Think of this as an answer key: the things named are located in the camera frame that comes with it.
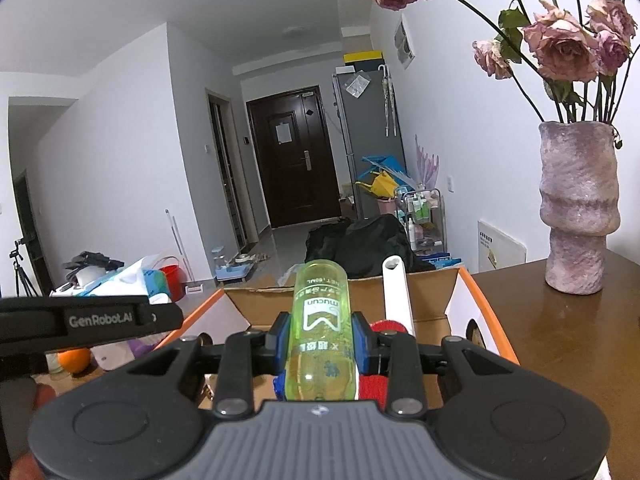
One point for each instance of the black bag on chair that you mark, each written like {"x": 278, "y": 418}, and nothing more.
{"x": 360, "y": 247}

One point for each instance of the grey refrigerator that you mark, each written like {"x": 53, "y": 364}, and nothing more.
{"x": 365, "y": 103}

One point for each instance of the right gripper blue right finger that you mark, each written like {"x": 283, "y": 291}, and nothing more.
{"x": 364, "y": 344}

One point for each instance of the blue tissue pack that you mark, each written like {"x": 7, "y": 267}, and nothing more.
{"x": 141, "y": 278}

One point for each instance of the green spray bottle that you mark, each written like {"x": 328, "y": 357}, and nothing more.
{"x": 320, "y": 365}

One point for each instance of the dark entrance door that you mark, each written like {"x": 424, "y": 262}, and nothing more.
{"x": 294, "y": 157}

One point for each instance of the red bucket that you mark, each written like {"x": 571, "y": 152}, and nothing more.
{"x": 175, "y": 277}

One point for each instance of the wire trolley with bottles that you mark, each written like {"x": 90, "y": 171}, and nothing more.
{"x": 422, "y": 214}

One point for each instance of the red white lint brush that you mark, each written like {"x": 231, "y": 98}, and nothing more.
{"x": 398, "y": 319}

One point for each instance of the blue bottle cap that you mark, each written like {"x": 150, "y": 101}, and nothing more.
{"x": 279, "y": 387}

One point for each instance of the yellow bag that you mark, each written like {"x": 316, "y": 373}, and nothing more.
{"x": 383, "y": 185}

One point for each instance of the orange fruit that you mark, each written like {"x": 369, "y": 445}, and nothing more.
{"x": 75, "y": 361}

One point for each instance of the pink textured vase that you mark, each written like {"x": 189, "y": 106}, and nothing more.
{"x": 579, "y": 193}

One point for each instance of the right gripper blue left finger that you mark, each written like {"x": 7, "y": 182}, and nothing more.
{"x": 276, "y": 344}

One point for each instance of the dried pink roses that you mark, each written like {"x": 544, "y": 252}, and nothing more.
{"x": 583, "y": 58}

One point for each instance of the person's hand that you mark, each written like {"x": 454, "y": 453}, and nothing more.
{"x": 20, "y": 399}

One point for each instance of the orange cardboard box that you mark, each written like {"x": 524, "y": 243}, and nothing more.
{"x": 429, "y": 306}

